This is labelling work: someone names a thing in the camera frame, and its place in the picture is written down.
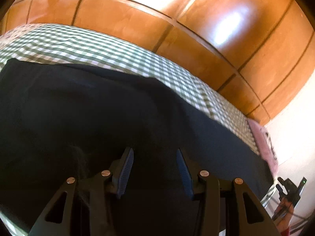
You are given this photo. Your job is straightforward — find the black embroidered pants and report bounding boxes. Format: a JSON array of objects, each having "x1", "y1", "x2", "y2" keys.
[{"x1": 1, "y1": 59, "x2": 273, "y2": 235}]

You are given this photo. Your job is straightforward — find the person right hand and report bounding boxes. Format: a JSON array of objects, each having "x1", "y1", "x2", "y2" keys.
[{"x1": 274, "y1": 198, "x2": 294, "y2": 236}]

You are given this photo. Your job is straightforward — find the purple cat pillow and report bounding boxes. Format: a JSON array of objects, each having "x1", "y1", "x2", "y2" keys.
[{"x1": 247, "y1": 118, "x2": 279, "y2": 177}]

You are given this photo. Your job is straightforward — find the green checkered bed sheet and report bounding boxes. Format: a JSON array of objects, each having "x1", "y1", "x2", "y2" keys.
[{"x1": 1, "y1": 24, "x2": 259, "y2": 235}]

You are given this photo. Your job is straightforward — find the wooden wardrobe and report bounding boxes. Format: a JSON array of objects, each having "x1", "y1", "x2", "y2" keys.
[{"x1": 1, "y1": 0, "x2": 314, "y2": 124}]

